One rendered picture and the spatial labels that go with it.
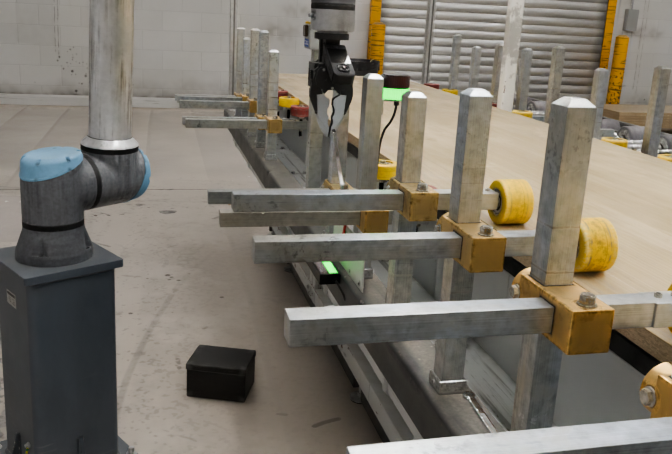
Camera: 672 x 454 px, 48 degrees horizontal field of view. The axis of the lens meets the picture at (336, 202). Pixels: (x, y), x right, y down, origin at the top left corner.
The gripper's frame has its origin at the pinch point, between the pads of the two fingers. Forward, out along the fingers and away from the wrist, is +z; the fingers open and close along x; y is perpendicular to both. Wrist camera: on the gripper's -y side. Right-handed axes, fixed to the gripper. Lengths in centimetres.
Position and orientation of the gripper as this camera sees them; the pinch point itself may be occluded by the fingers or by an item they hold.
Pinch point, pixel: (329, 131)
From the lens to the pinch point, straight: 157.2
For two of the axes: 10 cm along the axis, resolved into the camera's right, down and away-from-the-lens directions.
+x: -9.7, 0.1, -2.4
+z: -0.5, 9.7, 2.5
